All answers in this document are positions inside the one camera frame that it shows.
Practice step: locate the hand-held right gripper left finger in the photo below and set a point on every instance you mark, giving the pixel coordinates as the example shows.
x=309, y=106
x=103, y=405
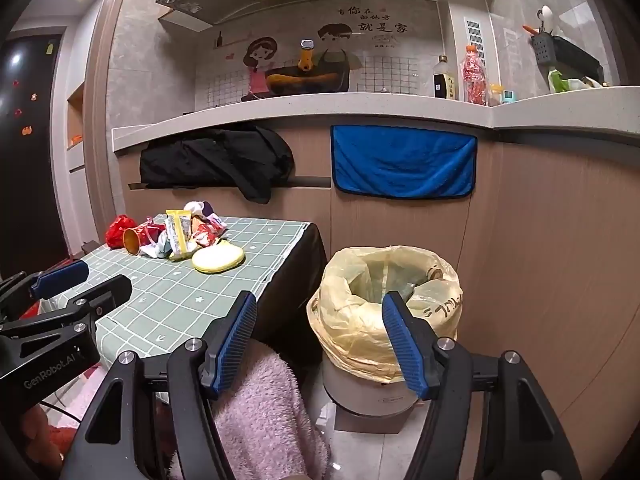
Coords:
x=235, y=332

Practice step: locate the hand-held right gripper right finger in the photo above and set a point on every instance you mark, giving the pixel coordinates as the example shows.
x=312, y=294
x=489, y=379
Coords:
x=402, y=340

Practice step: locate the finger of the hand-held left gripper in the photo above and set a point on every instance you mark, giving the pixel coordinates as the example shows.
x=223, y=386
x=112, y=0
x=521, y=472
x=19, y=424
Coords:
x=60, y=277
x=107, y=295

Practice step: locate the red paper cup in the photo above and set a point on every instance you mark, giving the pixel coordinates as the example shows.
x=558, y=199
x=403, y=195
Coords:
x=134, y=241

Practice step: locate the grey round bin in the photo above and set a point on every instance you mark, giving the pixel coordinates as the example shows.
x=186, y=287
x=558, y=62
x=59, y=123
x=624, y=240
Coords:
x=365, y=390

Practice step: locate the red plastic bag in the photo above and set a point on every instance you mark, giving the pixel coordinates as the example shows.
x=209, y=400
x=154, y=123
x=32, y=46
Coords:
x=119, y=230

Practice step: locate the person's left hand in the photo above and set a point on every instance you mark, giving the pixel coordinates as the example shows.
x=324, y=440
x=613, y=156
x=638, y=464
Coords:
x=32, y=420

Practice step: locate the green checkered tablecloth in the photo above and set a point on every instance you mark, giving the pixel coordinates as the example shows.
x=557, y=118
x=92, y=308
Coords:
x=165, y=290

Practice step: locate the yellow round sponge pad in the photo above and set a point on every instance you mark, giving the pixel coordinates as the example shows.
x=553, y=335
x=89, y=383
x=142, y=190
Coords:
x=217, y=259

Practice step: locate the pink fleece cloth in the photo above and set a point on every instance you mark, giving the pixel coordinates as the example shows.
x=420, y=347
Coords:
x=260, y=410

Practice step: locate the yellow snack wrapper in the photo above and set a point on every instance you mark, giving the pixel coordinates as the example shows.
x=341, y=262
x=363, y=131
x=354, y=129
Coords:
x=177, y=232

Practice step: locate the red gold snack wrapper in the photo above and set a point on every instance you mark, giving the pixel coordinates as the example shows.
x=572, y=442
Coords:
x=206, y=235

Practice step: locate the pink candy wrapper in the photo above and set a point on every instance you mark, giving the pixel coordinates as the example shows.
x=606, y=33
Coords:
x=215, y=220

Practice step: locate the dark door with stickers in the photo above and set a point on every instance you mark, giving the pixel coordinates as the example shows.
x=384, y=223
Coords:
x=30, y=160

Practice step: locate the white pink crumpled wrapper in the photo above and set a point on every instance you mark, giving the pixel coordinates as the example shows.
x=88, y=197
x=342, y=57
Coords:
x=197, y=208

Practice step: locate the black jacket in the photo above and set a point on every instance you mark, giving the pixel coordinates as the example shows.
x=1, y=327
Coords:
x=210, y=160

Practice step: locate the blue towel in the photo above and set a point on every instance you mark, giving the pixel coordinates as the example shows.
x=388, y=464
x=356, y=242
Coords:
x=400, y=160

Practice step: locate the dark sauce bottle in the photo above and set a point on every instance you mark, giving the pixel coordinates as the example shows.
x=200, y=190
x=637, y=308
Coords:
x=444, y=82

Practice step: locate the small jar yellow lid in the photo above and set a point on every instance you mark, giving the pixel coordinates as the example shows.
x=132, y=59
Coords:
x=495, y=96

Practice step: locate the small teal container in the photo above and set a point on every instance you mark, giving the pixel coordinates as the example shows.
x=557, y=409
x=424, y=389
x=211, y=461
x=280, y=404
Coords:
x=508, y=96

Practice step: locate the green white cloth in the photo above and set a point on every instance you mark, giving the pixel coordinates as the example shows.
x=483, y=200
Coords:
x=560, y=82

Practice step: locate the black dish rack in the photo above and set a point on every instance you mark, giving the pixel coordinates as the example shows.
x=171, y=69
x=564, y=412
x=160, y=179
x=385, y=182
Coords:
x=570, y=57

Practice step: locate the white ladle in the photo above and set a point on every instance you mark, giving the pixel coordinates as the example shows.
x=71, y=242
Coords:
x=546, y=17

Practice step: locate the white vented wall box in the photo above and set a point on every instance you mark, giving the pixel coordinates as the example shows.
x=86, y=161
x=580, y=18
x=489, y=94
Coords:
x=472, y=40

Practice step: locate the cartoon couple wall sticker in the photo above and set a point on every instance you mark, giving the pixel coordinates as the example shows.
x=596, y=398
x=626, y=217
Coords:
x=345, y=35

